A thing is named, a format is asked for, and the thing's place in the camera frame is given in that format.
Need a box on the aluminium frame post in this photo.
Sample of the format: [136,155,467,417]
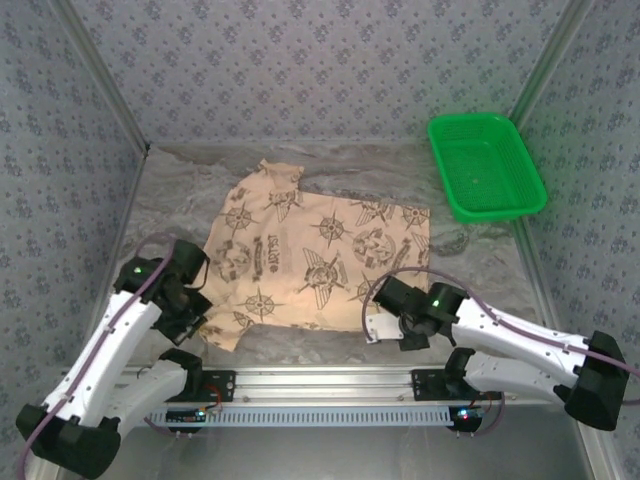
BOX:
[494,0,596,151]
[52,0,151,154]
[572,424,621,480]

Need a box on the aluminium mounting rail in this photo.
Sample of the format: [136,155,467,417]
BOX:
[114,365,599,404]

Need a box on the green plastic basket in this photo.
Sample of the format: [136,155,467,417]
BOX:
[427,113,549,224]

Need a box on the grey slotted cable duct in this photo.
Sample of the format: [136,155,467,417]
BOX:
[144,405,456,427]

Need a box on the grey metal sheet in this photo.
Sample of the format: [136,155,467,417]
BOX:
[99,425,596,480]

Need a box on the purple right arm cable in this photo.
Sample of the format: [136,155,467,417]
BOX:
[360,267,640,439]

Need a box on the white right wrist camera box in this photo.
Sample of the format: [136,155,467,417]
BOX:
[363,313,405,345]

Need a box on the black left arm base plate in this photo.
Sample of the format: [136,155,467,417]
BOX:
[169,369,237,403]

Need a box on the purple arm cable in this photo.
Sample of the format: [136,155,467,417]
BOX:
[360,267,640,439]
[17,232,211,480]

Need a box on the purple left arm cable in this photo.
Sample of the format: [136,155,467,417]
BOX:
[17,232,211,480]

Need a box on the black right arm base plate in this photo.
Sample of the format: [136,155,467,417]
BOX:
[410,368,504,402]

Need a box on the peach printed t-shirt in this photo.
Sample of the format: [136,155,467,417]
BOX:
[199,158,432,353]

